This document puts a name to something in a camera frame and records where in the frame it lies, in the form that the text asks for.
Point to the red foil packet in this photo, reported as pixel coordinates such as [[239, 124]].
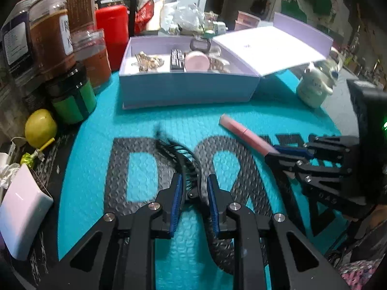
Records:
[[145, 15]]

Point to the yellow green citrus fruit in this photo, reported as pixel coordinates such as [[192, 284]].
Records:
[[40, 127]]

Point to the group of clear plastic jars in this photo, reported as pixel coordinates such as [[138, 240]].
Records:
[[51, 36]]

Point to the dark jar green label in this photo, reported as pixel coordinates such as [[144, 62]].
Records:
[[72, 99]]

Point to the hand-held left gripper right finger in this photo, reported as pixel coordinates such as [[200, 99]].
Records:
[[214, 208]]

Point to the lilac gift box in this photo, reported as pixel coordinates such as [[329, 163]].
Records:
[[187, 87]]

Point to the black hair claw clip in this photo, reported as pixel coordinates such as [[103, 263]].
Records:
[[181, 154]]

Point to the green white medicine box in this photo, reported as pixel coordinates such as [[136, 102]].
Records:
[[219, 27]]

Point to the pink lip gloss tube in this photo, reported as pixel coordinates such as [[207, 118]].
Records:
[[245, 133]]

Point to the red canister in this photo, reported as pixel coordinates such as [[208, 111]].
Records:
[[112, 33]]

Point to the floral patterned clothing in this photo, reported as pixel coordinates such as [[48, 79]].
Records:
[[362, 273]]

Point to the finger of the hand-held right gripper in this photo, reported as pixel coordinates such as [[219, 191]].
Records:
[[317, 172], [287, 150]]

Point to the teal bubble mailer mat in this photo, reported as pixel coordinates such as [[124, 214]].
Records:
[[196, 120]]

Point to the black square compact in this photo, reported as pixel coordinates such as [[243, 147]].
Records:
[[201, 45]]

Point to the beige paper pouch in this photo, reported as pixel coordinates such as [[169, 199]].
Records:
[[156, 16]]

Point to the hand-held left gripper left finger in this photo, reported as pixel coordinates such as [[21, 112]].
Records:
[[177, 205]]

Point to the clear plastic bag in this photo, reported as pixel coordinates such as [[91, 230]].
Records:
[[187, 15]]

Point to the crumpled white tissue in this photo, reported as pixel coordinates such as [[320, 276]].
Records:
[[9, 173]]

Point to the pink round compact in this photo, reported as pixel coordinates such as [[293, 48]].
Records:
[[196, 62]]

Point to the green yellow candy wrapper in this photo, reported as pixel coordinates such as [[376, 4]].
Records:
[[30, 157]]

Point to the black hanging bag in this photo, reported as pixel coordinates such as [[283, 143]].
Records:
[[263, 0]]

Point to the pearly wavy hair clip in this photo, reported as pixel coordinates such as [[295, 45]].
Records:
[[220, 65]]

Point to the white power bank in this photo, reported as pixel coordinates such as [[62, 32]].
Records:
[[21, 217]]

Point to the black printed cosmetic box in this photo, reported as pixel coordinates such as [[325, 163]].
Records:
[[177, 60]]

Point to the green tote bag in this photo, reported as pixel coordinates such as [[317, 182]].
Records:
[[293, 4]]

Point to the gold hair clip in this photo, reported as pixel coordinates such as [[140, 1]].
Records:
[[146, 62]]

